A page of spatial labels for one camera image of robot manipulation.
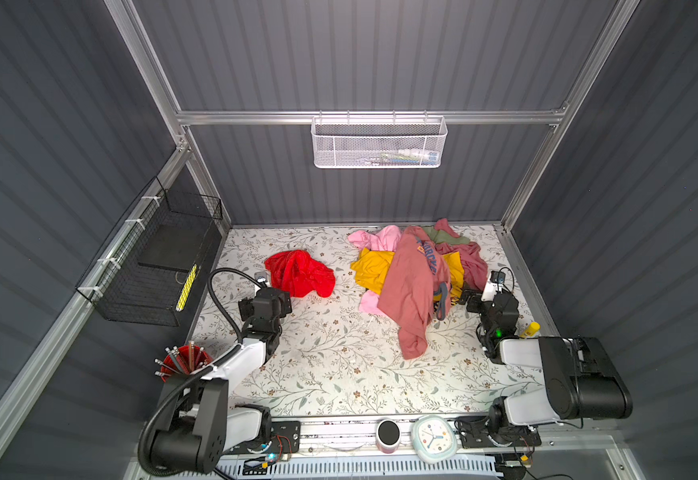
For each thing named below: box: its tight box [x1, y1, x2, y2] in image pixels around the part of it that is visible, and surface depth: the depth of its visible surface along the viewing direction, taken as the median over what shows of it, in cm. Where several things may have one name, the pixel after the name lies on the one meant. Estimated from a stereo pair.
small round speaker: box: [376, 419, 402, 454], surface depth 71 cm
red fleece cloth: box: [265, 250, 336, 298], surface depth 101 cm
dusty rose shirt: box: [377, 226, 451, 360], surface depth 95 cm
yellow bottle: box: [520, 321, 541, 338], surface depth 85 cm
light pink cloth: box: [348, 225, 402, 252], surface depth 110 cm
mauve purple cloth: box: [435, 218, 488, 293], surface depth 107 cm
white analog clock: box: [411, 415, 457, 464], surface depth 72 cm
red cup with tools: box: [154, 340, 214, 382], surface depth 75 cm
